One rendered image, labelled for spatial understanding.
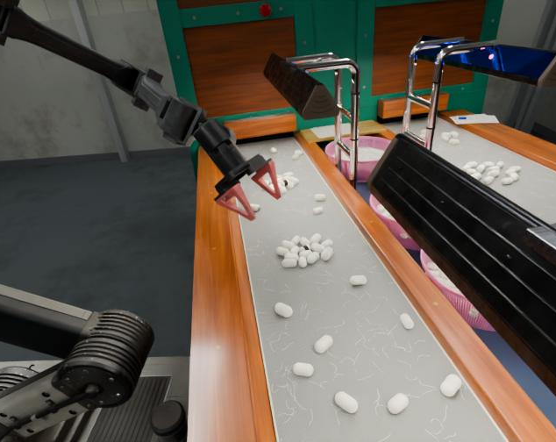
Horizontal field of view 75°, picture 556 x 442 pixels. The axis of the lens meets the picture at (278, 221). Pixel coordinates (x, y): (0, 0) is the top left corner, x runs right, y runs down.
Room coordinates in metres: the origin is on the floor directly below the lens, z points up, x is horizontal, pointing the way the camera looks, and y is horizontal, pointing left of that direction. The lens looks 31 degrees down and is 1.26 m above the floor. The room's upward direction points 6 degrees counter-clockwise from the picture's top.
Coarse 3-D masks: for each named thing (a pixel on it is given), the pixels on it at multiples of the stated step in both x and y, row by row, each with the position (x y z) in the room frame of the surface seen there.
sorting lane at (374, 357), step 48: (288, 144) 1.50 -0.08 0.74; (288, 192) 1.04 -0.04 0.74; (288, 240) 0.77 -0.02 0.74; (336, 240) 0.75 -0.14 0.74; (288, 288) 0.59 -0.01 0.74; (336, 288) 0.57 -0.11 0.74; (384, 288) 0.56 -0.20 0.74; (288, 336) 0.46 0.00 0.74; (336, 336) 0.45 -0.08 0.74; (384, 336) 0.44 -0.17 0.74; (432, 336) 0.43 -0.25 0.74; (288, 384) 0.36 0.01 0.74; (336, 384) 0.35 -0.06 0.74; (384, 384) 0.35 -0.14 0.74; (432, 384) 0.34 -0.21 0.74; (288, 432) 0.29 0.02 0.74; (336, 432) 0.28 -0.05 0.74; (384, 432) 0.27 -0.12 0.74; (432, 432) 0.27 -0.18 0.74; (480, 432) 0.26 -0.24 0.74
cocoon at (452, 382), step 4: (448, 376) 0.34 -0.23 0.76; (452, 376) 0.33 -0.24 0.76; (456, 376) 0.33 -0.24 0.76; (448, 380) 0.33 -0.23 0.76; (452, 380) 0.33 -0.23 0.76; (456, 380) 0.33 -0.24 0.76; (460, 380) 0.33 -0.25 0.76; (444, 384) 0.32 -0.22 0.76; (448, 384) 0.32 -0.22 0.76; (452, 384) 0.32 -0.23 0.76; (456, 384) 0.32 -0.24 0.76; (460, 384) 0.32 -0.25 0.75; (440, 388) 0.32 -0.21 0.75; (444, 388) 0.32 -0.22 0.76; (448, 388) 0.32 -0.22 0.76; (452, 388) 0.32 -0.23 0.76; (456, 388) 0.32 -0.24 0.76; (444, 392) 0.32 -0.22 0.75; (448, 392) 0.31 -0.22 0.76; (452, 392) 0.31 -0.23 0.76
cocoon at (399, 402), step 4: (396, 396) 0.31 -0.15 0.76; (400, 396) 0.31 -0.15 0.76; (404, 396) 0.31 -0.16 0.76; (392, 400) 0.31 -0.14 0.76; (396, 400) 0.31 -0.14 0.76; (400, 400) 0.31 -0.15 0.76; (404, 400) 0.31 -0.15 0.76; (408, 400) 0.31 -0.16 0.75; (388, 404) 0.30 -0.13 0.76; (392, 404) 0.30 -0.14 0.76; (396, 404) 0.30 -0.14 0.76; (400, 404) 0.30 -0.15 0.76; (404, 404) 0.30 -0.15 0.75; (388, 408) 0.30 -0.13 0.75; (392, 408) 0.30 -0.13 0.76; (396, 408) 0.30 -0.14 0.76; (400, 408) 0.30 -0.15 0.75; (392, 412) 0.30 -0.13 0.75; (396, 412) 0.29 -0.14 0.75
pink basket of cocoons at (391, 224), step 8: (376, 200) 0.92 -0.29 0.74; (376, 208) 0.90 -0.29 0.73; (384, 216) 0.79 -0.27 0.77; (384, 224) 0.81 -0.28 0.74; (392, 224) 0.78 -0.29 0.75; (392, 232) 0.79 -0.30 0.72; (400, 232) 0.77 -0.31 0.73; (400, 240) 0.78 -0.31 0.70; (408, 240) 0.76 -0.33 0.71; (408, 248) 0.77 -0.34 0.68; (416, 248) 0.76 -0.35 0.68
